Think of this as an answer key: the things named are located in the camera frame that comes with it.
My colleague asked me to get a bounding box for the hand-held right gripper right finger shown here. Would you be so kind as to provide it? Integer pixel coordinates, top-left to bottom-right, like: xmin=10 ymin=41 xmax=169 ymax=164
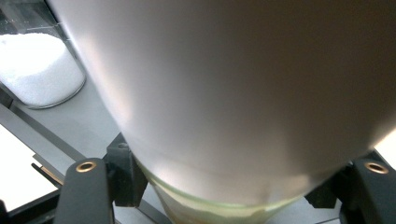
xmin=304 ymin=161 xmax=357 ymax=210

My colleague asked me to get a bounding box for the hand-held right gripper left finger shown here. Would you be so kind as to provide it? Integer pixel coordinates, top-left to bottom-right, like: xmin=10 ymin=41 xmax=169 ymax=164
xmin=105 ymin=133 xmax=149 ymax=208

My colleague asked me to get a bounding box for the large white-filled glass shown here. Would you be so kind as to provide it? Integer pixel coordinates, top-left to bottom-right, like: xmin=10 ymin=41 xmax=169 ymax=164
xmin=46 ymin=0 xmax=396 ymax=224

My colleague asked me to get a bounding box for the glass of white powder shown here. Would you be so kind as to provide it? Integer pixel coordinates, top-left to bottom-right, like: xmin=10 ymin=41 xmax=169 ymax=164
xmin=0 ymin=0 xmax=88 ymax=110

